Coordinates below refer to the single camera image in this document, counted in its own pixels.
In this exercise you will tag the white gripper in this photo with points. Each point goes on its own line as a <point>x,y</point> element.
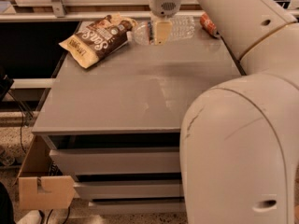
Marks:
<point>165,4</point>

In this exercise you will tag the clear plastic water bottle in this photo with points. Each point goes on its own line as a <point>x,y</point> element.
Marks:
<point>183,27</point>

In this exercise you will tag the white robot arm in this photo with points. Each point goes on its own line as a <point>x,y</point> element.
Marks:
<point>239,141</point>

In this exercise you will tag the brown chip bag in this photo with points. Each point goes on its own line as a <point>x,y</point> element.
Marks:
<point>99,39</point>

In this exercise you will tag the orange soda can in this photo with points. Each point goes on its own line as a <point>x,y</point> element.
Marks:
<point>209,26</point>

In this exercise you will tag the grey drawer cabinet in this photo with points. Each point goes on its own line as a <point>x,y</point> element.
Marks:
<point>136,97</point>

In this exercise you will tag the top grey drawer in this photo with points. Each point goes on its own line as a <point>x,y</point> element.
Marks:
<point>116,161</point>

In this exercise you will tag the grey drawer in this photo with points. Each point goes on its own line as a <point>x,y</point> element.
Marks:
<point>116,161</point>
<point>129,189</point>
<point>139,207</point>

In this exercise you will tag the middle grey drawer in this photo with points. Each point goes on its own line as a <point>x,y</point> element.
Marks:
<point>129,189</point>

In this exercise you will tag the bottom grey drawer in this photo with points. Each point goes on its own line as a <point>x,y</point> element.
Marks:
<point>139,207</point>

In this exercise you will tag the cardboard box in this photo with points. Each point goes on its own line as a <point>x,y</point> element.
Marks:
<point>39,187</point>

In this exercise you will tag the metal shelf rail frame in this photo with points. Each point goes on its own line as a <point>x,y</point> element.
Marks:
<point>74,10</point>

